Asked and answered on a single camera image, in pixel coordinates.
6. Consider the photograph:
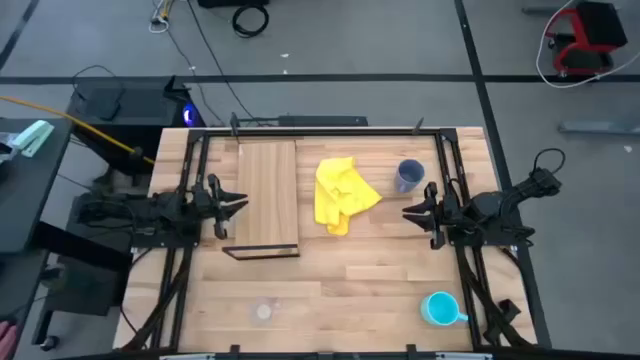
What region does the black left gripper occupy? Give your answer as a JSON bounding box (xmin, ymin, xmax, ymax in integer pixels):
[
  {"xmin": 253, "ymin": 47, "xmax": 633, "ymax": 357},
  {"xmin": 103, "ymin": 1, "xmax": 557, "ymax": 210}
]
[{"xmin": 192, "ymin": 173, "xmax": 250, "ymax": 241}]

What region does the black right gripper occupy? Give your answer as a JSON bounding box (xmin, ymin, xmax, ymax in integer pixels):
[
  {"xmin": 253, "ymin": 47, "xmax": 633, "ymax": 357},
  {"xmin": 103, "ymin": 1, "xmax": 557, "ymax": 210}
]
[{"xmin": 401, "ymin": 181, "xmax": 461, "ymax": 251}]

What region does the blue-grey mug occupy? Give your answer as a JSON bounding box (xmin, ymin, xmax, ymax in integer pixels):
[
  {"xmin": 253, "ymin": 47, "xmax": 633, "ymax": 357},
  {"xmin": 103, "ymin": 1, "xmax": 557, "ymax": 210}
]
[{"xmin": 393, "ymin": 158, "xmax": 427, "ymax": 195}]

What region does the yellow cloth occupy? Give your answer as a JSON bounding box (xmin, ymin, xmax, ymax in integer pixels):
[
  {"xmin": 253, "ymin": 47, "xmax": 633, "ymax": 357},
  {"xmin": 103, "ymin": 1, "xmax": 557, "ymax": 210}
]
[{"xmin": 313, "ymin": 156, "xmax": 384, "ymax": 237}]

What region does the turquoise mug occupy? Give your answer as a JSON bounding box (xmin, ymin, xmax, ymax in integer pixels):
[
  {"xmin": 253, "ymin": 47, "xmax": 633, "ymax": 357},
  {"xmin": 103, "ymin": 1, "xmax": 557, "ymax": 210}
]
[{"xmin": 419, "ymin": 291, "xmax": 470, "ymax": 328}]

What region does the clear round lid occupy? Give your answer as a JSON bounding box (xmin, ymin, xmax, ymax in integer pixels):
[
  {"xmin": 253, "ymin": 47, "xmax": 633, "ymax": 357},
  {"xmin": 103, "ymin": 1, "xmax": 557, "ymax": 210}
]
[{"xmin": 249, "ymin": 295, "xmax": 281, "ymax": 328}]

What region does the black computer tower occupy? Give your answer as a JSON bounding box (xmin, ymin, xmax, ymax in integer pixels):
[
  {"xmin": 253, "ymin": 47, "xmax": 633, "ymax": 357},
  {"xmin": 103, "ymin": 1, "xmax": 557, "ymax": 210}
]
[{"xmin": 66, "ymin": 74, "xmax": 206, "ymax": 164}]

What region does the black pad on tower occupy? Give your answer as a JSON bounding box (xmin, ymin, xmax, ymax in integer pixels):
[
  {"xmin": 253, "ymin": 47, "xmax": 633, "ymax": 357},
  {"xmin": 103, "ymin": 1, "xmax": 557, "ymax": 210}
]
[{"xmin": 87, "ymin": 87, "xmax": 122, "ymax": 122}]

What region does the black rolling cart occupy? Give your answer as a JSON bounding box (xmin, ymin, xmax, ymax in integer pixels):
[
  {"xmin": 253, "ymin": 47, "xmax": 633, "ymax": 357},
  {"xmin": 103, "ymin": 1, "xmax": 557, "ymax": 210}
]
[{"xmin": 31, "ymin": 222, "xmax": 135, "ymax": 352}]

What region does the grey metal floor beam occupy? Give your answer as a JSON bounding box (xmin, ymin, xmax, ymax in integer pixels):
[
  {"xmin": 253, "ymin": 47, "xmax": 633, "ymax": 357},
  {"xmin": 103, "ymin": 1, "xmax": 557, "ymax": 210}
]
[{"xmin": 558, "ymin": 107, "xmax": 640, "ymax": 136}]

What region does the black desk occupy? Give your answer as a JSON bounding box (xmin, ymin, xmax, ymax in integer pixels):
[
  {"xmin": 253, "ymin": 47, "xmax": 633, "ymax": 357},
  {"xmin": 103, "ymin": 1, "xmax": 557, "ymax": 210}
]
[{"xmin": 0, "ymin": 117, "xmax": 75, "ymax": 255}]

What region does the mint green stapler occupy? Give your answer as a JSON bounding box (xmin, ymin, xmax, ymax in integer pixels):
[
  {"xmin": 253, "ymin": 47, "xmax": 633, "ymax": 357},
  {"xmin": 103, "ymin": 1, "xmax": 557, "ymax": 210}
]
[{"xmin": 11, "ymin": 119, "xmax": 56, "ymax": 159}]

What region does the clear plastic item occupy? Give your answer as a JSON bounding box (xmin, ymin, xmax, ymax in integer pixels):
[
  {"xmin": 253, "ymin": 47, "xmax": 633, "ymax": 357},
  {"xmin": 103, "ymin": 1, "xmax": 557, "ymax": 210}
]
[{"xmin": 0, "ymin": 131, "xmax": 22, "ymax": 164}]

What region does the red and black rolling stool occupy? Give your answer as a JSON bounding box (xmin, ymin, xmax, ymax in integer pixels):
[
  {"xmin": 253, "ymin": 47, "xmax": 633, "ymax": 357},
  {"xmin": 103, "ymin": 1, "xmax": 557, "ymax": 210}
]
[{"xmin": 543, "ymin": 0, "xmax": 629, "ymax": 79}]

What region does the pink object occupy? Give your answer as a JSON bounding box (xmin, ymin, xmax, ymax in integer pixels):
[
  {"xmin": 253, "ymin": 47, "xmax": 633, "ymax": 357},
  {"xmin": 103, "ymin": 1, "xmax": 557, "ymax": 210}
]
[{"xmin": 0, "ymin": 320, "xmax": 20, "ymax": 360}]

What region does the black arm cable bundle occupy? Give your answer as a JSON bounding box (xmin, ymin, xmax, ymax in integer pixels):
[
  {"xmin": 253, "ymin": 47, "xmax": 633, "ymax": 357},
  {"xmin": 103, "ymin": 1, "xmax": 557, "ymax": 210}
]
[
  {"xmin": 119, "ymin": 247, "xmax": 195, "ymax": 351},
  {"xmin": 457, "ymin": 245, "xmax": 534, "ymax": 349}
]

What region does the black aluminium table frame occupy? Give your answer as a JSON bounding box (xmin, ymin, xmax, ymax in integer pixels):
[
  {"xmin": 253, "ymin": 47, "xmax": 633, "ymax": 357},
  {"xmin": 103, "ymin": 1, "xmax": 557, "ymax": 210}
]
[{"xmin": 148, "ymin": 127, "xmax": 532, "ymax": 352}]

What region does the black bar with bracket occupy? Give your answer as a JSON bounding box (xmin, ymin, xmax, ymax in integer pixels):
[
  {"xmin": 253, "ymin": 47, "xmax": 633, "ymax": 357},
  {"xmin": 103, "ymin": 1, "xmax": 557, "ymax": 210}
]
[{"xmin": 234, "ymin": 115, "xmax": 369, "ymax": 128}]

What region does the thin black floor cable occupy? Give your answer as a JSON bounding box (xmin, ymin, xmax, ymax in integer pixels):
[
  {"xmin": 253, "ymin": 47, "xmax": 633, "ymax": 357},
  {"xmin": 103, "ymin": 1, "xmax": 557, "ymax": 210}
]
[{"xmin": 163, "ymin": 27, "xmax": 225, "ymax": 126}]

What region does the long black floor cable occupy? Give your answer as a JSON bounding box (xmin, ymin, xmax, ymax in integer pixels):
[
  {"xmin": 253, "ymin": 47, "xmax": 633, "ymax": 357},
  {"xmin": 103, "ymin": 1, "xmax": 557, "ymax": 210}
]
[{"xmin": 186, "ymin": 0, "xmax": 264, "ymax": 127}]

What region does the silver table bracket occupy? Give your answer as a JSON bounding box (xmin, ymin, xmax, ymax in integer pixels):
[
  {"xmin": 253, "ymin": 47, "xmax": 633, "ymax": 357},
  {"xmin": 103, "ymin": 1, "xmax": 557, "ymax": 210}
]
[
  {"xmin": 434, "ymin": 352, "xmax": 495, "ymax": 360},
  {"xmin": 158, "ymin": 352, "xmax": 217, "ymax": 360}
]

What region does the coiled black cable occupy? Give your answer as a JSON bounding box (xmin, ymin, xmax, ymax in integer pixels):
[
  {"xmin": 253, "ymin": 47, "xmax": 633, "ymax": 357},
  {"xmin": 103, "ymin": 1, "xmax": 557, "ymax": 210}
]
[{"xmin": 231, "ymin": 4, "xmax": 271, "ymax": 39}]

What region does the white floor cable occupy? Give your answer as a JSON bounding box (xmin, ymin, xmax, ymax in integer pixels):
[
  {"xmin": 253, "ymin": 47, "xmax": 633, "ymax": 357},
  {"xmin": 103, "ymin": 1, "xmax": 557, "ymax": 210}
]
[{"xmin": 535, "ymin": 0, "xmax": 640, "ymax": 91}]

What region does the black cable on tower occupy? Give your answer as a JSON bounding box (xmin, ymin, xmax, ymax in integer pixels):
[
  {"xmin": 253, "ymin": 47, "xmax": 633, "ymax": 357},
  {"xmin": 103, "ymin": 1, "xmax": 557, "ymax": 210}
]
[{"xmin": 71, "ymin": 64, "xmax": 126, "ymax": 101}]

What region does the white and yellow cable bundle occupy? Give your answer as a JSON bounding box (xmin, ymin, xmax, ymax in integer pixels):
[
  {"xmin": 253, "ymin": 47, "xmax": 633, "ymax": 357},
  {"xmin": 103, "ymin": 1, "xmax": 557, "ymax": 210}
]
[{"xmin": 147, "ymin": 0, "xmax": 175, "ymax": 35}]

